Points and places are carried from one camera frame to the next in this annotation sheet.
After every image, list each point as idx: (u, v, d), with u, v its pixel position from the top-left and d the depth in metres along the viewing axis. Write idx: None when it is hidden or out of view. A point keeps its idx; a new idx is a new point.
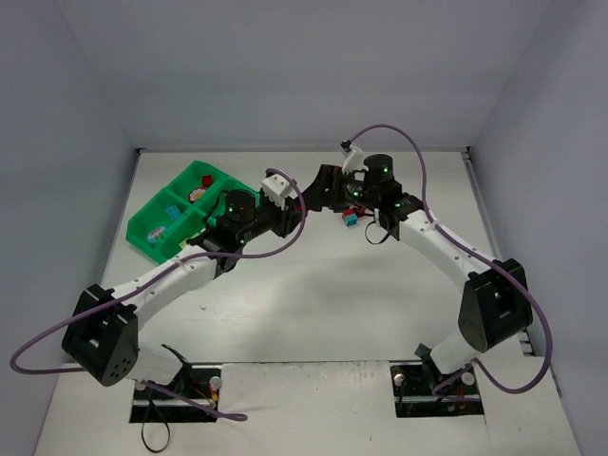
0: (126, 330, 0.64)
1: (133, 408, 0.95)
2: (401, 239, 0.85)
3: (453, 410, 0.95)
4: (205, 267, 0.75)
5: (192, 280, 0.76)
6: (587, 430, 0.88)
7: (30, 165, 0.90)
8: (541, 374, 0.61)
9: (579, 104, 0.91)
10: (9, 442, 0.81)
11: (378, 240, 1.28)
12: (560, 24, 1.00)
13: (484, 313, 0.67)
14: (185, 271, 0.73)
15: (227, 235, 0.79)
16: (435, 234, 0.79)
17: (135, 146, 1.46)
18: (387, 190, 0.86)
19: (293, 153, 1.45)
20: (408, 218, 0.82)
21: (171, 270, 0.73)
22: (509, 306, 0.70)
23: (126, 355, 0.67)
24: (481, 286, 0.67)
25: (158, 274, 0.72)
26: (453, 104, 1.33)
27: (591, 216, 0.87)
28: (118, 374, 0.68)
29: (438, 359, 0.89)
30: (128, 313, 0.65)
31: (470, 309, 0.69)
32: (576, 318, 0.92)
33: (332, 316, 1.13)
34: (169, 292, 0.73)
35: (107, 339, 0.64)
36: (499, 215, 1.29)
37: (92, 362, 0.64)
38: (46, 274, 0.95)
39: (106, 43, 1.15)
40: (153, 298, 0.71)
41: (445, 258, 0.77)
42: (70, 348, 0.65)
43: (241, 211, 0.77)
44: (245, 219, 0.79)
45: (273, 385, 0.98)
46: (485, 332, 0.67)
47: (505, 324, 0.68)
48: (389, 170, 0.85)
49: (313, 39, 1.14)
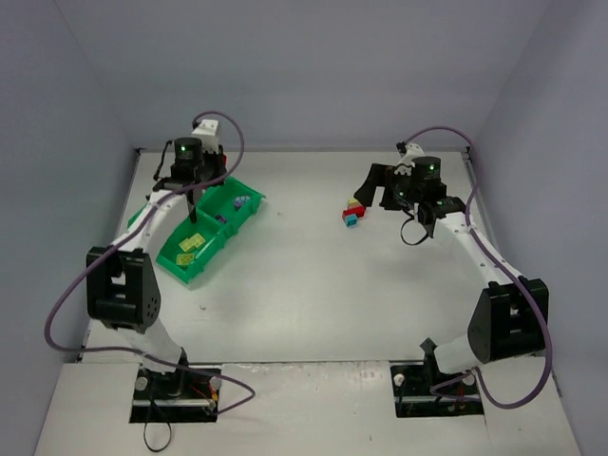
0: (145, 267, 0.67)
1: (134, 408, 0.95)
2: (435, 237, 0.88)
3: (453, 410, 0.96)
4: (180, 203, 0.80)
5: (171, 220, 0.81)
6: (586, 430, 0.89)
7: (29, 164, 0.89)
8: (531, 396, 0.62)
9: (579, 104, 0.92)
10: (9, 443, 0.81)
11: (415, 241, 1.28)
12: (560, 24, 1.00)
13: (494, 326, 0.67)
14: (164, 211, 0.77)
15: (185, 172, 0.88)
16: (469, 237, 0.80)
17: (134, 146, 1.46)
18: (431, 188, 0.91)
19: (293, 153, 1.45)
20: (446, 217, 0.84)
21: (153, 214, 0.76)
22: (523, 327, 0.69)
23: (152, 294, 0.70)
24: (496, 297, 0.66)
25: (142, 217, 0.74)
26: (453, 104, 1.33)
27: (591, 216, 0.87)
28: (151, 317, 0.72)
29: (441, 358, 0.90)
30: (138, 254, 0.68)
31: (484, 319, 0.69)
32: (576, 317, 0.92)
33: (332, 316, 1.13)
34: (158, 234, 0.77)
35: (131, 283, 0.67)
36: (498, 214, 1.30)
37: (126, 313, 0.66)
38: (46, 273, 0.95)
39: (106, 43, 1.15)
40: (150, 240, 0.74)
41: (470, 262, 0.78)
42: (99, 312, 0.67)
43: (193, 147, 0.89)
44: (197, 157, 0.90)
45: (273, 386, 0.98)
46: (491, 347, 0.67)
47: (518, 345, 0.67)
48: (435, 168, 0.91)
49: (313, 39, 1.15)
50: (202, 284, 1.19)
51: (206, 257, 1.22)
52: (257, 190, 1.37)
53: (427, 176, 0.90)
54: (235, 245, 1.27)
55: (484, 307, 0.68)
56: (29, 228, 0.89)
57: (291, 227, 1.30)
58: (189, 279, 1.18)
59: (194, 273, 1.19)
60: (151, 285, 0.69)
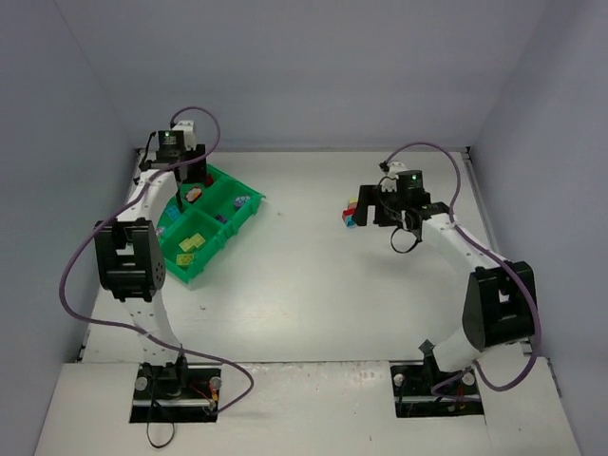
0: (151, 233, 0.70)
1: (135, 408, 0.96)
2: (426, 238, 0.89)
3: (453, 410, 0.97)
4: (168, 180, 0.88)
5: (162, 197, 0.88)
6: (587, 431, 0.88)
7: (28, 164, 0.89)
8: (522, 377, 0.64)
9: (579, 104, 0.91)
10: (9, 443, 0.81)
11: (405, 248, 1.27)
12: (560, 23, 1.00)
13: (485, 311, 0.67)
14: (158, 185, 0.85)
15: (169, 154, 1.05)
16: (454, 233, 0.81)
17: (135, 146, 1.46)
18: (418, 196, 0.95)
19: (293, 153, 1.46)
20: (431, 218, 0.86)
21: (147, 189, 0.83)
22: (514, 312, 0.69)
23: (159, 258, 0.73)
24: (485, 280, 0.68)
25: (139, 193, 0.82)
26: (453, 104, 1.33)
27: (592, 215, 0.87)
28: (161, 281, 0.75)
29: (440, 357, 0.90)
30: (142, 222, 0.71)
31: (474, 305, 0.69)
32: (577, 317, 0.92)
33: (332, 316, 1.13)
34: (156, 205, 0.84)
35: (140, 250, 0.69)
36: (499, 214, 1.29)
37: (139, 277, 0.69)
38: (46, 273, 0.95)
39: (105, 42, 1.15)
40: (149, 212, 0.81)
41: (457, 256, 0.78)
42: (111, 279, 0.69)
43: (175, 134, 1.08)
44: (179, 142, 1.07)
45: (273, 385, 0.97)
46: (485, 332, 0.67)
47: (512, 329, 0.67)
48: (417, 178, 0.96)
49: (313, 39, 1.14)
50: (202, 284, 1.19)
51: (206, 257, 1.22)
52: (257, 190, 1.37)
53: (411, 185, 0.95)
54: (234, 245, 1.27)
55: (473, 293, 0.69)
56: (29, 228, 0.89)
57: (291, 227, 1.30)
58: (189, 279, 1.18)
59: (194, 273, 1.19)
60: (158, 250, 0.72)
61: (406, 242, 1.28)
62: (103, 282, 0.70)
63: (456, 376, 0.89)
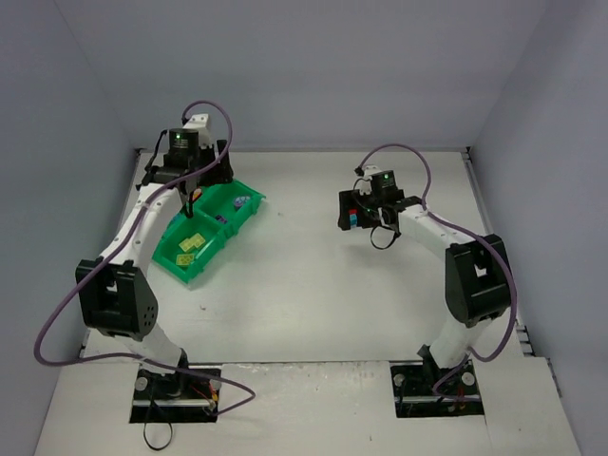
0: (137, 281, 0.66)
1: (135, 408, 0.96)
2: (403, 230, 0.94)
3: (453, 410, 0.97)
4: (169, 200, 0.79)
5: (164, 219, 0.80)
6: (588, 431, 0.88)
7: (28, 164, 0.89)
8: (501, 345, 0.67)
9: (579, 104, 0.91)
10: (9, 442, 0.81)
11: (385, 244, 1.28)
12: (560, 24, 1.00)
13: (463, 281, 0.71)
14: (155, 211, 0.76)
15: (180, 161, 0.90)
16: (428, 219, 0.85)
17: (135, 146, 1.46)
18: (391, 193, 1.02)
19: (293, 153, 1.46)
20: (406, 209, 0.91)
21: (142, 215, 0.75)
22: (492, 282, 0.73)
23: (148, 303, 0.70)
24: (461, 253, 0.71)
25: (133, 221, 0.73)
26: (453, 104, 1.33)
27: (592, 216, 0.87)
28: (149, 324, 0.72)
29: (438, 353, 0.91)
30: (129, 267, 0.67)
31: (453, 280, 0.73)
32: (578, 318, 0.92)
33: (332, 316, 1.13)
34: (153, 235, 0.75)
35: (125, 297, 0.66)
36: (499, 214, 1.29)
37: (123, 325, 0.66)
38: (45, 273, 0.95)
39: (105, 42, 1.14)
40: (142, 248, 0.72)
41: (433, 239, 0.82)
42: (96, 321, 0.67)
43: (187, 136, 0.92)
44: (190, 148, 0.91)
45: (273, 385, 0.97)
46: (467, 303, 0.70)
47: (492, 297, 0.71)
48: (389, 176, 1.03)
49: (313, 39, 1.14)
50: (202, 284, 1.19)
51: (206, 257, 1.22)
52: (258, 190, 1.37)
53: (384, 183, 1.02)
54: (234, 245, 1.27)
55: (451, 268, 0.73)
56: (29, 228, 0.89)
57: (291, 227, 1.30)
58: (189, 279, 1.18)
59: (194, 274, 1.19)
60: (145, 296, 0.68)
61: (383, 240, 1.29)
62: (86, 321, 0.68)
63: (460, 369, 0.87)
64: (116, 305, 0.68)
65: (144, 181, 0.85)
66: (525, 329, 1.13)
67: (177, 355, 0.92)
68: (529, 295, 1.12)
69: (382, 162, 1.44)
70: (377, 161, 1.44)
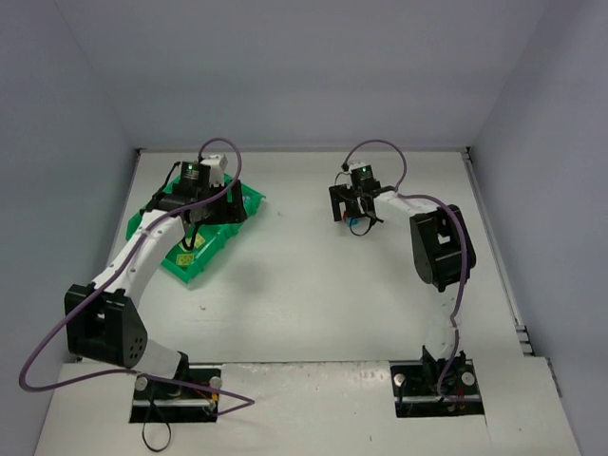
0: (125, 313, 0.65)
1: (133, 408, 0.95)
2: (379, 215, 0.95)
3: (453, 410, 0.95)
4: (172, 228, 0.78)
5: (164, 247, 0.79)
6: (588, 431, 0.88)
7: (28, 165, 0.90)
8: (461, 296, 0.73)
9: (579, 104, 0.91)
10: (10, 442, 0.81)
11: (362, 231, 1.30)
12: (560, 24, 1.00)
13: (427, 246, 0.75)
14: (155, 238, 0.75)
15: (187, 191, 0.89)
16: (398, 199, 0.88)
17: (135, 147, 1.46)
18: (369, 183, 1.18)
19: (292, 153, 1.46)
20: (380, 195, 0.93)
21: (142, 241, 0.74)
22: (454, 247, 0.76)
23: (136, 334, 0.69)
24: (423, 221, 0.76)
25: (130, 248, 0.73)
26: (452, 104, 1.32)
27: (592, 215, 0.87)
28: (137, 354, 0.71)
29: (431, 347, 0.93)
30: (120, 297, 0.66)
31: (419, 247, 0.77)
32: (578, 318, 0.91)
33: (332, 316, 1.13)
34: (149, 262, 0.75)
35: (112, 329, 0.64)
36: (499, 214, 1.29)
37: (108, 355, 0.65)
38: (46, 274, 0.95)
39: (105, 43, 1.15)
40: (136, 275, 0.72)
41: (403, 217, 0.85)
42: (81, 350, 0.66)
43: (199, 169, 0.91)
44: (201, 180, 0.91)
45: (272, 385, 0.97)
46: (431, 265, 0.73)
47: (455, 259, 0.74)
48: (368, 170, 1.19)
49: (312, 38, 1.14)
50: (202, 284, 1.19)
51: (206, 257, 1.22)
52: (257, 190, 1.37)
53: (363, 176, 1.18)
54: (234, 245, 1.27)
55: (416, 236, 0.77)
56: (29, 228, 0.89)
57: (291, 227, 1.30)
58: (189, 279, 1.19)
59: (194, 273, 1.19)
60: (134, 329, 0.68)
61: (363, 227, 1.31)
62: (70, 348, 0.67)
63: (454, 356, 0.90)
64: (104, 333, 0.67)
65: (148, 207, 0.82)
66: (525, 329, 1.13)
67: (176, 363, 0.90)
68: (530, 295, 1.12)
69: (382, 161, 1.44)
70: (377, 161, 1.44)
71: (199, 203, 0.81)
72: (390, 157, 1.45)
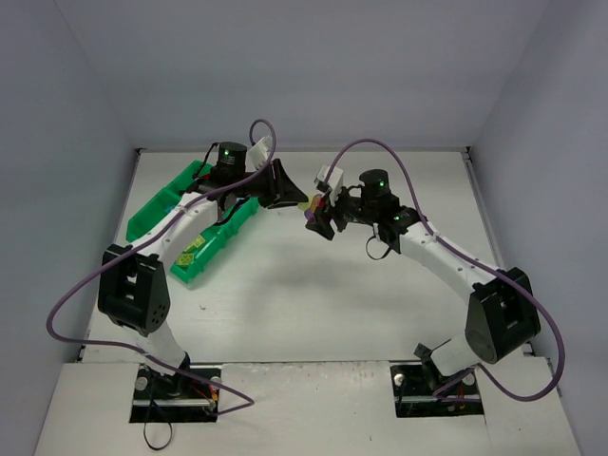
0: (156, 275, 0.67)
1: (134, 408, 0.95)
2: (403, 252, 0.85)
3: (453, 410, 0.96)
4: (208, 210, 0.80)
5: (198, 228, 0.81)
6: (587, 430, 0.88)
7: (28, 164, 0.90)
8: (543, 392, 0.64)
9: (578, 104, 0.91)
10: (10, 442, 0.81)
11: (381, 254, 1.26)
12: (560, 24, 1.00)
13: (492, 326, 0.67)
14: (191, 217, 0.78)
15: (224, 180, 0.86)
16: (437, 246, 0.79)
17: (135, 146, 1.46)
18: (384, 202, 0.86)
19: (292, 153, 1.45)
20: (408, 230, 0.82)
21: (179, 218, 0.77)
22: (516, 316, 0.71)
23: (161, 300, 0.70)
24: (486, 296, 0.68)
25: (168, 221, 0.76)
26: (453, 103, 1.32)
27: (593, 214, 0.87)
28: (158, 321, 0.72)
29: (439, 362, 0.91)
30: (153, 260, 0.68)
31: (478, 320, 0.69)
32: (576, 318, 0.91)
33: (331, 315, 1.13)
34: (183, 237, 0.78)
35: (141, 289, 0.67)
36: (499, 214, 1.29)
37: (133, 315, 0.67)
38: (45, 274, 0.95)
39: (104, 43, 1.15)
40: (170, 247, 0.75)
41: (449, 274, 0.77)
42: (108, 308, 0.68)
43: (236, 153, 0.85)
44: (237, 165, 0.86)
45: (272, 384, 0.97)
46: (495, 347, 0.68)
47: (516, 334, 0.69)
48: (385, 183, 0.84)
49: (311, 38, 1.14)
50: (202, 284, 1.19)
51: (206, 257, 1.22)
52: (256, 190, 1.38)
53: (379, 193, 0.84)
54: (234, 245, 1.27)
55: (476, 310, 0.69)
56: (28, 229, 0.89)
57: (291, 227, 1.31)
58: (189, 279, 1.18)
59: (194, 273, 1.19)
60: (161, 292, 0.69)
61: (377, 251, 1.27)
62: (100, 306, 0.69)
63: (458, 379, 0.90)
64: (132, 294, 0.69)
65: (188, 190, 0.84)
66: None
67: (180, 358, 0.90)
68: None
69: (381, 162, 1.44)
70: (376, 161, 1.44)
71: (221, 190, 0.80)
72: (390, 158, 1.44)
